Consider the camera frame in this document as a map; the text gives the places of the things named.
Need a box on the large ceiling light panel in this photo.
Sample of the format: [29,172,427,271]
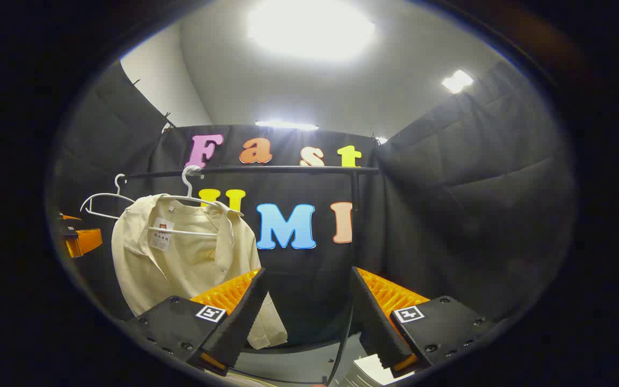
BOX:
[248,0,376,61]

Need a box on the white plastic hanger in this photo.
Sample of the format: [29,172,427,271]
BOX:
[80,174,135,221]
[148,165,244,237]

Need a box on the ceiling light strip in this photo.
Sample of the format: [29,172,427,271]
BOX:
[256,120,319,131]

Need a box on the black metal clothes rack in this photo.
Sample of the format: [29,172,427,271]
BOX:
[126,166,380,385]

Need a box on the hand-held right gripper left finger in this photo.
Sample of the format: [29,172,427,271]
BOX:
[124,268,270,377]

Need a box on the small ceiling light panel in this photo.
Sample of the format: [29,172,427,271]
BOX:
[441,70,474,95]

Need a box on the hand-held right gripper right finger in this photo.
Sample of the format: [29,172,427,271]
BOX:
[350,266,498,379]

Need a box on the cream button-up shirt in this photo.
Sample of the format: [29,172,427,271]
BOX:
[111,193,289,350]

